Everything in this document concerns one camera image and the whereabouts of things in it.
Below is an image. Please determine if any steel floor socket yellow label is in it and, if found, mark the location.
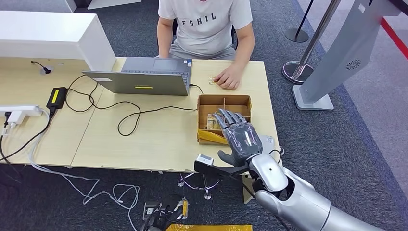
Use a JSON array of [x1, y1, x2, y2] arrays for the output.
[[172, 197, 190, 221]]

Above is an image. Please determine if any red barrier belt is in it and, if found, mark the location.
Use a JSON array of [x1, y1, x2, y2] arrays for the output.
[[380, 17, 408, 62]]

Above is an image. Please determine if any patterned room key card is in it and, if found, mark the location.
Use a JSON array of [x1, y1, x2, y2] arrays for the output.
[[206, 113, 223, 131]]

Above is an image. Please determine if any black desk grommet cable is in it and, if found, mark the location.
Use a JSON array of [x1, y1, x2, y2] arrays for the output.
[[30, 60, 53, 76]]

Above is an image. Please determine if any white plug-in charger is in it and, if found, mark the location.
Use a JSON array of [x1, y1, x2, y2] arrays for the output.
[[5, 110, 26, 127]]

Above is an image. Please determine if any wooden table leg panel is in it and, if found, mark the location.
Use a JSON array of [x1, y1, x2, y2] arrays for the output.
[[242, 174, 256, 205]]

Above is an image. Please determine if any silver stanchion post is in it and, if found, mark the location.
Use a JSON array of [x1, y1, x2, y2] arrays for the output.
[[281, 0, 342, 86]]

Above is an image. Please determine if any grey laptop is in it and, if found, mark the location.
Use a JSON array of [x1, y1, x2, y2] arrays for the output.
[[82, 56, 194, 97]]

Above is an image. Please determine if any white power strip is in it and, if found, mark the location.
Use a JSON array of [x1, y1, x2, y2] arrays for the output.
[[0, 104, 42, 118]]

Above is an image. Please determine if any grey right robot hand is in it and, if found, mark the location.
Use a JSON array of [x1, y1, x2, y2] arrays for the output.
[[212, 108, 264, 168]]

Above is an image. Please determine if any black laptop power adapter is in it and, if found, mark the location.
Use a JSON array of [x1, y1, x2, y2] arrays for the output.
[[46, 87, 68, 111]]

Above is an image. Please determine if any person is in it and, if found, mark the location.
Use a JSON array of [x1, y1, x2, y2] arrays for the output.
[[156, 0, 256, 90]]

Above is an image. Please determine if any black mains cable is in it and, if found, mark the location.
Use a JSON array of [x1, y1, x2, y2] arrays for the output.
[[0, 108, 53, 183]]

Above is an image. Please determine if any brown cardboard compartment box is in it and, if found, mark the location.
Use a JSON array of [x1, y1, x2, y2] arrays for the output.
[[196, 93, 253, 146]]

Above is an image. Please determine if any person's left hand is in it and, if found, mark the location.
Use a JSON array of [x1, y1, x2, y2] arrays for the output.
[[212, 63, 242, 90]]

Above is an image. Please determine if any black stanchion post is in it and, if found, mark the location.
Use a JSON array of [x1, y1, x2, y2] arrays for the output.
[[284, 0, 315, 43]]

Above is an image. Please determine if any grey kiosk stand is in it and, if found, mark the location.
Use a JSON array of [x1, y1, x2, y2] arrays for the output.
[[292, 0, 403, 112]]

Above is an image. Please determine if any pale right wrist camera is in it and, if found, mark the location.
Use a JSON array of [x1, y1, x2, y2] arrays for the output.
[[195, 154, 215, 167]]

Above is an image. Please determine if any yellow floor tape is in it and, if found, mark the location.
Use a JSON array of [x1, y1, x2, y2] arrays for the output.
[[165, 224, 254, 231]]

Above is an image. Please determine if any white counter block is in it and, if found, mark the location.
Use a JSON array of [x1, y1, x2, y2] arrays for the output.
[[0, 10, 117, 73]]

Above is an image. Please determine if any white power cable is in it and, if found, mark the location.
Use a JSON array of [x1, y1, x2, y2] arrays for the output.
[[26, 107, 141, 231]]

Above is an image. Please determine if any chrome stool base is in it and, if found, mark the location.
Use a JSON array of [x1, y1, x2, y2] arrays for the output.
[[176, 172, 224, 201]]

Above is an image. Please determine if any steel floor socket white outlet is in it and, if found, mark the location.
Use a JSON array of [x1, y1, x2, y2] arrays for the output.
[[142, 200, 162, 221]]

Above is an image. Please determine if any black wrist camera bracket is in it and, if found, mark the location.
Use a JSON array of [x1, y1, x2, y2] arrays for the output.
[[193, 160, 253, 180]]

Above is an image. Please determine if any black laptop charger cable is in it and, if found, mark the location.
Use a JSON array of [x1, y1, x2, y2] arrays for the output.
[[64, 74, 205, 137]]

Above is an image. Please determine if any white furniture plinth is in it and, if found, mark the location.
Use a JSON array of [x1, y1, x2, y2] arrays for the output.
[[87, 0, 143, 11]]

